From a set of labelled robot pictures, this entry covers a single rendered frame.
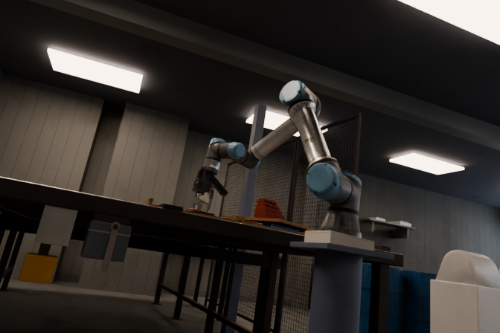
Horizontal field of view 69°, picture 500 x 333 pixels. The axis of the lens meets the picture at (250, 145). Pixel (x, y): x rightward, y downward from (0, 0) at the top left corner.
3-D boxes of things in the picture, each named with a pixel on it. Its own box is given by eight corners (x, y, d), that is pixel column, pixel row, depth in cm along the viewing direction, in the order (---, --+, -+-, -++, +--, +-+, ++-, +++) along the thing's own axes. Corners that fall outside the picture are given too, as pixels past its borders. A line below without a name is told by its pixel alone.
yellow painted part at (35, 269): (50, 284, 114) (71, 208, 120) (17, 281, 110) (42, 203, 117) (50, 281, 120) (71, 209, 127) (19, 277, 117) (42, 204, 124)
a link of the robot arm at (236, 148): (251, 148, 172) (234, 148, 179) (236, 139, 164) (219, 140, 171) (248, 163, 170) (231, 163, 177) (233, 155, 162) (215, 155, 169)
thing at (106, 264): (122, 273, 122) (135, 219, 127) (77, 268, 117) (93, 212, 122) (117, 270, 132) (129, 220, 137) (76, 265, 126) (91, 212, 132)
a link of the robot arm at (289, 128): (323, 99, 170) (245, 158, 187) (312, 88, 162) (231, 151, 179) (334, 117, 163) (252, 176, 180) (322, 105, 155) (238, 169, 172)
